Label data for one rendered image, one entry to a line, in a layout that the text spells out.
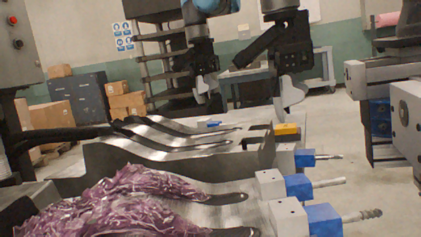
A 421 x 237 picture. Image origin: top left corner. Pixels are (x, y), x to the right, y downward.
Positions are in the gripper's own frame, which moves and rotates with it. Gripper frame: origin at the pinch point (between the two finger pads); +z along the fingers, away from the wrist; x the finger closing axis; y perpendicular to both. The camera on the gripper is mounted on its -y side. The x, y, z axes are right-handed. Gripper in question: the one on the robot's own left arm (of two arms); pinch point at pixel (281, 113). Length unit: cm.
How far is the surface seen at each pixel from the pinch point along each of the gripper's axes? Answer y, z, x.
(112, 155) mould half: -33.0, 2.7, -15.3
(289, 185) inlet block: 4.2, 5.7, -23.7
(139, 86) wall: -413, 37, 569
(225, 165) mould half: -9.1, 6.3, -13.2
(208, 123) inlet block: -32.3, 9.4, 35.9
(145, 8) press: -224, -82, 336
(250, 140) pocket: -6.6, 4.6, -3.4
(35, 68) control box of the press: -94, -19, 25
